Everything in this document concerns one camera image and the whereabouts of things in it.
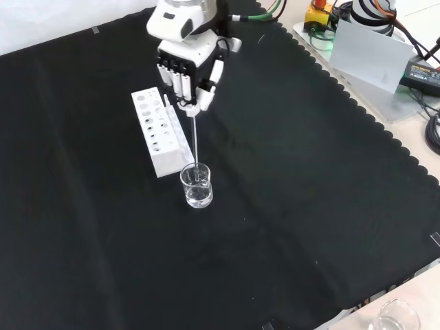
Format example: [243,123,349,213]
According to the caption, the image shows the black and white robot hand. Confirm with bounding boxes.
[156,33,243,120]

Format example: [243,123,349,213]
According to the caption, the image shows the clear glass rod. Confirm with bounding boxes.
[190,115,201,183]

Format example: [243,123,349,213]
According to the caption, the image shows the white test tube rack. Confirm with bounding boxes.
[131,87,196,179]

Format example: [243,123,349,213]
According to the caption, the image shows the small clear glass beaker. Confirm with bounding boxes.
[179,162,214,209]

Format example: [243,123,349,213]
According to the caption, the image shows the large clear glass beaker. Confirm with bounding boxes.
[369,298,421,330]

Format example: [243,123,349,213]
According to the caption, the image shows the yellow stop button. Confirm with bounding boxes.
[305,0,336,34]

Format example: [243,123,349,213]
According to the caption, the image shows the pale board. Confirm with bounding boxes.
[329,19,415,95]

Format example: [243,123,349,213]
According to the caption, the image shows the black cloth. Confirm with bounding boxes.
[0,0,440,330]

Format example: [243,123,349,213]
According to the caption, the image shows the black power adapter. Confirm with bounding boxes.
[398,58,440,98]

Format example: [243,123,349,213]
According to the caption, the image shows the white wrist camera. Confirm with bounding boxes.
[146,1,207,45]

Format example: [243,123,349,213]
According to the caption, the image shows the green cable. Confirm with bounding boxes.
[229,0,288,22]

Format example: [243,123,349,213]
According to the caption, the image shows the black cable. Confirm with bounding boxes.
[414,36,440,65]
[326,0,355,34]
[425,109,440,155]

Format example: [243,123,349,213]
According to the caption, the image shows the grey metal base plate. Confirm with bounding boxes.
[291,20,440,123]

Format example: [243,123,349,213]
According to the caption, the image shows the orange cable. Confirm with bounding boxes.
[373,0,429,61]

